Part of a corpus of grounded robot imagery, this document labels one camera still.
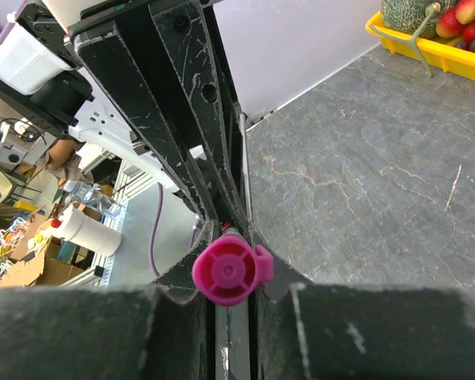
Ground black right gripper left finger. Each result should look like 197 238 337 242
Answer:
0 221 219 379

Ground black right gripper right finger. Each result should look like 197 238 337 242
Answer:
243 218 475 380

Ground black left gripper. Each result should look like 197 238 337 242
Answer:
70 1 249 230

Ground magenta capped whiteboard marker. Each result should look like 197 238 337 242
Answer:
192 228 274 307

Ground blue framed whiteboard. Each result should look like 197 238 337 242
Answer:
215 1 380 222

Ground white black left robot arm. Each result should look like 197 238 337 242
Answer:
0 1 249 227

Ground white plastic jar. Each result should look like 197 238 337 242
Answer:
50 204 122 257

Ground person in beige shirt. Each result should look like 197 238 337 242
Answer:
0 98 95 184

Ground cardboard box clutter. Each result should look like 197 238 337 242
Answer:
0 204 105 288

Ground green netted melon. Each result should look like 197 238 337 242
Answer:
380 0 458 39

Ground yellow plastic fruit bin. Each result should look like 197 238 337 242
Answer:
365 11 475 82

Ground red yellow small fruits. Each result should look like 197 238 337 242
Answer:
436 0 475 38

